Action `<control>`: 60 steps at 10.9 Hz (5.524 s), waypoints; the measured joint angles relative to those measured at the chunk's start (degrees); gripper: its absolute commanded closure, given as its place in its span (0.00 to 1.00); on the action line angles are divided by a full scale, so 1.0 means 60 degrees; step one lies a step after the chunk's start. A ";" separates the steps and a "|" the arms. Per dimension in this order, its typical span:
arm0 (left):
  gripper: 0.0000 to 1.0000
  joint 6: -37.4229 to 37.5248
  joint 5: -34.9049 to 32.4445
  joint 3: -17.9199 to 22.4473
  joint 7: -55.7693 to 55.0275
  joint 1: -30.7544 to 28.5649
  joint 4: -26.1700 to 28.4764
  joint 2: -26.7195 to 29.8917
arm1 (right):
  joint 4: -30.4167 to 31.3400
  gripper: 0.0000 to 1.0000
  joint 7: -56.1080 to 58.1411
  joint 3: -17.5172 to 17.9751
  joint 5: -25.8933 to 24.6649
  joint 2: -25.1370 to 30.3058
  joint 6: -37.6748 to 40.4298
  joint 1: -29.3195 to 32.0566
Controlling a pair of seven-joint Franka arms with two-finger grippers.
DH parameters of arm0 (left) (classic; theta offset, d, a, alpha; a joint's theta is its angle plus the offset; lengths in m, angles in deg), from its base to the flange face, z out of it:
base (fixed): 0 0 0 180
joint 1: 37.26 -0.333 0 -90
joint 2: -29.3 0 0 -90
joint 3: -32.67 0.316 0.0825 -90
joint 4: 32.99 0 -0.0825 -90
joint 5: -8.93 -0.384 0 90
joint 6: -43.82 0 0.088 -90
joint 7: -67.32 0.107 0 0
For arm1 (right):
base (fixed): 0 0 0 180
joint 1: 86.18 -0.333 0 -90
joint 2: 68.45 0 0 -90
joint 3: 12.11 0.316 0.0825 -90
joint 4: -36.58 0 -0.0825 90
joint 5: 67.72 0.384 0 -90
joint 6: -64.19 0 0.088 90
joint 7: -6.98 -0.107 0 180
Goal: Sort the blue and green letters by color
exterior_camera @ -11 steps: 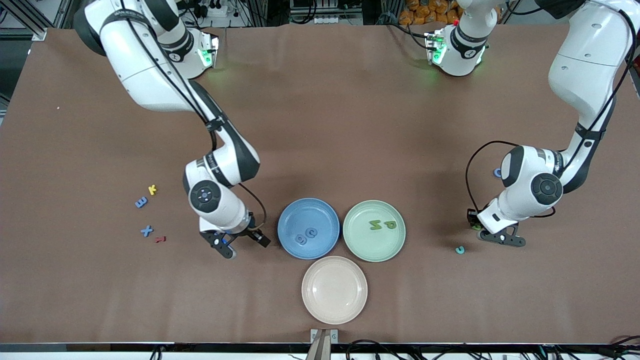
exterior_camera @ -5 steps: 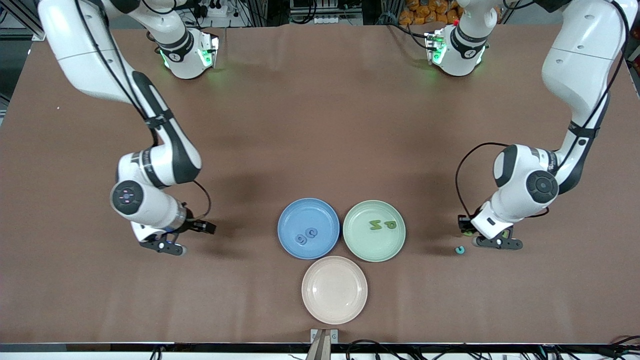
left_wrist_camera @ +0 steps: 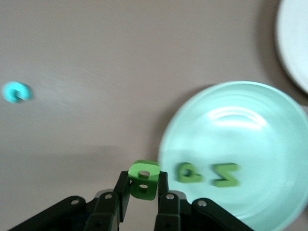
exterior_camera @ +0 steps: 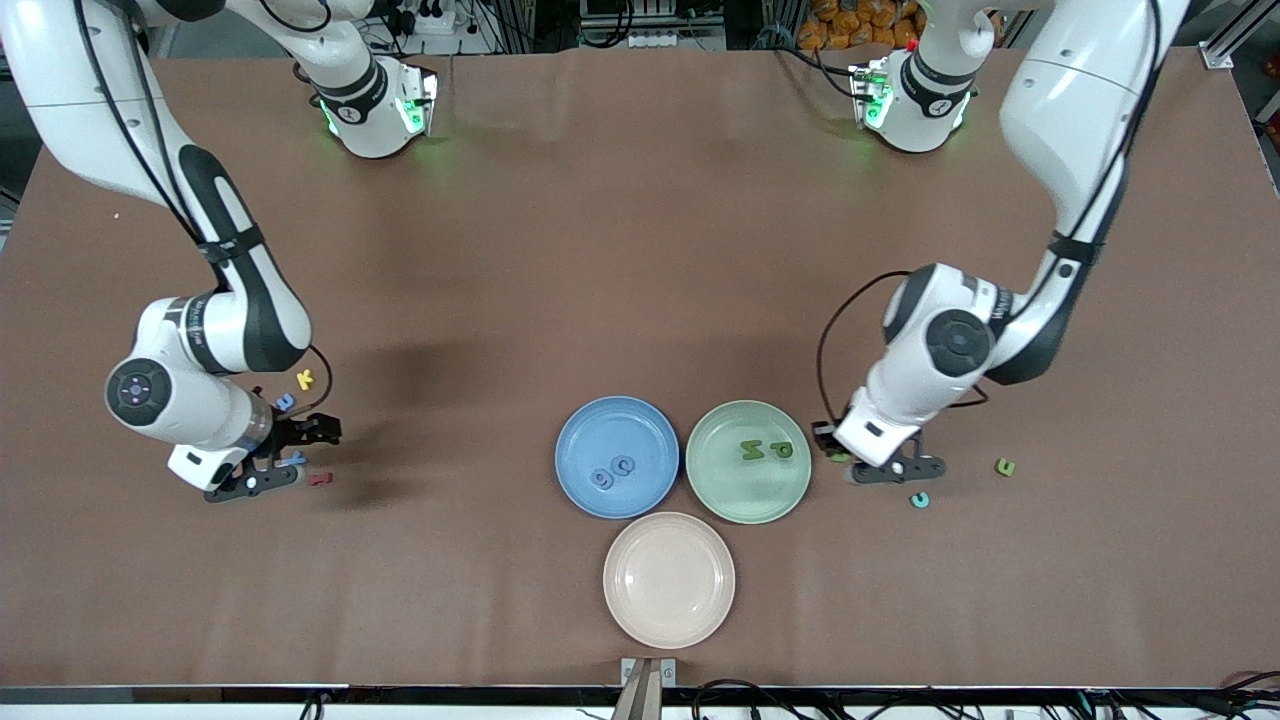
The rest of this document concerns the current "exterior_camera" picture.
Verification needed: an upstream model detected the brown table cover sheet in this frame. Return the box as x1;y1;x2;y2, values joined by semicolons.
0;45;1280;691

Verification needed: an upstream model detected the blue plate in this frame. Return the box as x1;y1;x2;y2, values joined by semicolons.
555;396;681;520

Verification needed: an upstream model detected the black left camera mount bracket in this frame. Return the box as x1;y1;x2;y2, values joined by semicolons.
860;430;947;483

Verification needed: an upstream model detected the black looped cable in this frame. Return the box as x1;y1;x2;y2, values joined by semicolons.
690;678;801;720

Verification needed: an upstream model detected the beige plate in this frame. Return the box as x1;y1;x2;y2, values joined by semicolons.
603;512;737;650

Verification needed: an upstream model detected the aluminium frame profile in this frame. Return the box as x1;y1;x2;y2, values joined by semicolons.
1200;0;1280;71

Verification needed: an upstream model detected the metal table edge bracket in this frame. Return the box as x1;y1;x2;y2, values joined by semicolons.
612;657;678;720

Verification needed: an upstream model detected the green plate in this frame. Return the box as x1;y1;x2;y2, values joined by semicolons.
685;400;813;525

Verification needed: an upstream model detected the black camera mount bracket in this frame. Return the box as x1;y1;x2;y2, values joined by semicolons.
860;430;947;483
204;462;296;503

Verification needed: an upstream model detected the black right camera mount bracket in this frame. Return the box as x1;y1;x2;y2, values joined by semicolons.
204;462;296;503

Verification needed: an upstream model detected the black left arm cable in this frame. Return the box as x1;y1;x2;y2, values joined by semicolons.
816;0;1166;426

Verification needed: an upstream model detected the silver base connector panel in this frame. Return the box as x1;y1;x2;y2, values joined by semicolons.
398;66;439;138
849;62;891;129

